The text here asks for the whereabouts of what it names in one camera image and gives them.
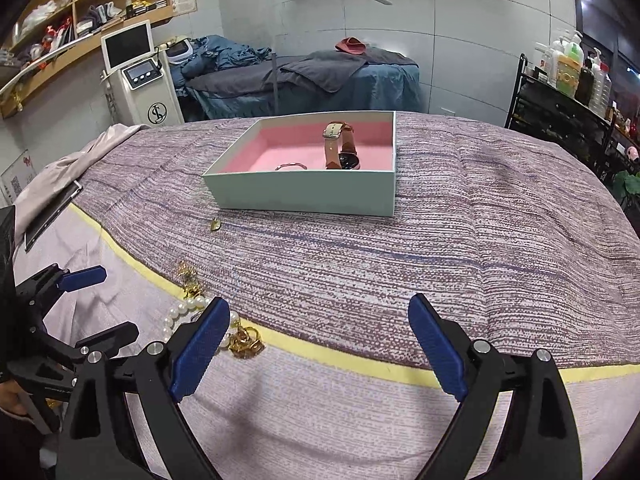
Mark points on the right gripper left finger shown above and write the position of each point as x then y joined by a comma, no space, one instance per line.
98,440

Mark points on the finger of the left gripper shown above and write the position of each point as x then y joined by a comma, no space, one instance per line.
82,278
109,342

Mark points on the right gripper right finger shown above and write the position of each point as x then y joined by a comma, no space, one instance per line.
539,439

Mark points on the gold chain jewelry pile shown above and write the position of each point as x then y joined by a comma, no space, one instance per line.
190,282

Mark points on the gold ring cluster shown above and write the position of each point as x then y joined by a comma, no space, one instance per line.
245,342

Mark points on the thin silver bangle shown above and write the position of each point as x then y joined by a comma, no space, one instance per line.
288,165

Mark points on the brown strap wristwatch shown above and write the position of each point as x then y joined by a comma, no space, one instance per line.
339,146

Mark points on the small gold pendant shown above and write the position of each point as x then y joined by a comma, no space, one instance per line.
214,225

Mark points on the purple woven bed runner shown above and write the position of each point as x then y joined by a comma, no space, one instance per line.
507,235

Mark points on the white beauty machine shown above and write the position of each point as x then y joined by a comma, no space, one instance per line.
136,80

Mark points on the green box pink lining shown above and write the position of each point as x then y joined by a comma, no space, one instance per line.
243,176

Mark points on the green potted plant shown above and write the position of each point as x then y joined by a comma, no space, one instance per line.
626,188

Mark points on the wooden cubby shelf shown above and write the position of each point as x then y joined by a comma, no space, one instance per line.
48,37

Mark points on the crumpled blue bedding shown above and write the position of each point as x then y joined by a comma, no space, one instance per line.
210,54

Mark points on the black trolley rack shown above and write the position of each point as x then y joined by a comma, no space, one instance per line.
539,110

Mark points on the dark grey blanket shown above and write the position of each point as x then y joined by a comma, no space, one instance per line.
330,70

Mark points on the green lotion bottle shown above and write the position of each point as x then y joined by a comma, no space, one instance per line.
568,60

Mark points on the blue massage bed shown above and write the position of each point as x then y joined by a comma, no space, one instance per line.
246,92

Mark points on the red cloth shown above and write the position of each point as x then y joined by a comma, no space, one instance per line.
352,46

